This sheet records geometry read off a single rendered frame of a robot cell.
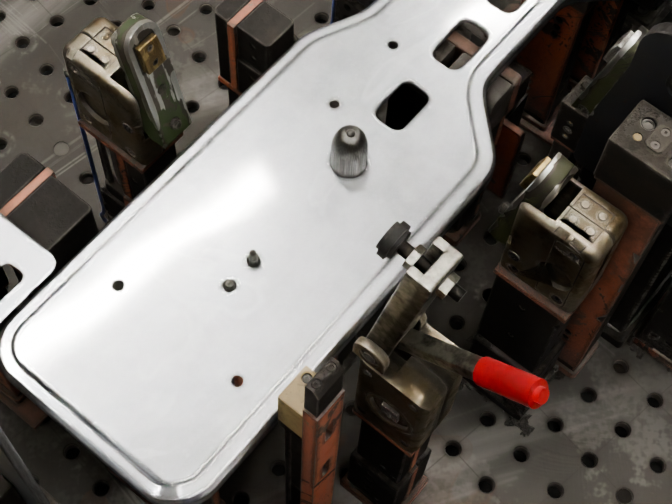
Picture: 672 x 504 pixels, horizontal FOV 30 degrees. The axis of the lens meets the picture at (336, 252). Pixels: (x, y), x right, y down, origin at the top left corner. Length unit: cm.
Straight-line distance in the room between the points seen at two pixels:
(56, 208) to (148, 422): 22
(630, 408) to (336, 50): 50
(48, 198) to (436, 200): 34
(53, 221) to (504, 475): 53
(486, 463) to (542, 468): 6
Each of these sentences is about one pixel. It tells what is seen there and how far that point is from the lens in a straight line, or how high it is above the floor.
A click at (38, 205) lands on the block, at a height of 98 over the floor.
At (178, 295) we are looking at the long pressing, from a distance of 104.
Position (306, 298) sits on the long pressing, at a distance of 104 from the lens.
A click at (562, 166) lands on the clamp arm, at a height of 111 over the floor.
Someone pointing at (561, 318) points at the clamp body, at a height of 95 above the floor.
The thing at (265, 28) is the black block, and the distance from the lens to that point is 119.
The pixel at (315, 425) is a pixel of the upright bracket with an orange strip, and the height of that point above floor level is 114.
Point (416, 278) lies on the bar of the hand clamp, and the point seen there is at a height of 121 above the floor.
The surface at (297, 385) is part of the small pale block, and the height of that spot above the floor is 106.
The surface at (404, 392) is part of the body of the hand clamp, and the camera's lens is 96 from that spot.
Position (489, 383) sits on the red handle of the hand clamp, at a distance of 88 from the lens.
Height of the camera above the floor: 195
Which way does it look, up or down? 64 degrees down
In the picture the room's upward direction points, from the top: 4 degrees clockwise
